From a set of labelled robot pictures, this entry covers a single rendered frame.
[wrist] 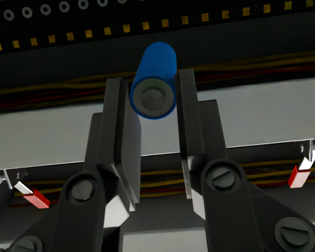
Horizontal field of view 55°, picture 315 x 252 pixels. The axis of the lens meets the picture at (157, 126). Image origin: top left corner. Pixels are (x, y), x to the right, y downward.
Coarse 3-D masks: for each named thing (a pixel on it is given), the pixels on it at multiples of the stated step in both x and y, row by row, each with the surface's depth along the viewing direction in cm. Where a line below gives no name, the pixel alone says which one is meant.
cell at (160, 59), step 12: (156, 48) 15; (168, 48) 16; (144, 60) 13; (156, 60) 13; (168, 60) 13; (144, 72) 11; (156, 72) 11; (168, 72) 12; (132, 84) 11; (144, 84) 11; (156, 84) 11; (168, 84) 11; (132, 96) 11; (144, 96) 11; (156, 96) 11; (168, 96) 11; (132, 108) 12; (144, 108) 12; (156, 108) 11; (168, 108) 11
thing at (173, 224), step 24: (264, 168) 52; (288, 168) 47; (312, 168) 45; (48, 192) 49; (144, 192) 46; (168, 192) 46; (288, 192) 44; (312, 192) 44; (0, 216) 49; (24, 216) 48; (144, 216) 44; (168, 216) 43; (192, 216) 42; (312, 216) 39; (0, 240) 43; (144, 240) 35; (168, 240) 35; (192, 240) 35
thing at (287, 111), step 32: (224, 64) 36; (256, 64) 32; (288, 64) 32; (32, 96) 36; (64, 96) 33; (96, 96) 34; (224, 96) 21; (256, 96) 21; (288, 96) 21; (0, 128) 23; (32, 128) 23; (64, 128) 23; (160, 128) 23; (224, 128) 22; (256, 128) 22; (288, 128) 22; (0, 160) 24; (32, 160) 24; (64, 160) 24; (32, 192) 30
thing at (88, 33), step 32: (32, 0) 32; (64, 0) 32; (96, 0) 31; (128, 0) 31; (160, 0) 31; (192, 0) 31; (224, 0) 31; (256, 0) 30; (288, 0) 30; (0, 32) 33; (32, 32) 33; (64, 32) 32; (96, 32) 32; (128, 32) 32
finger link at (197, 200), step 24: (192, 72) 11; (192, 96) 10; (192, 120) 9; (216, 120) 10; (192, 144) 9; (216, 144) 10; (192, 168) 9; (192, 192) 9; (264, 192) 8; (264, 216) 8; (288, 216) 8; (264, 240) 7; (288, 240) 7; (312, 240) 7
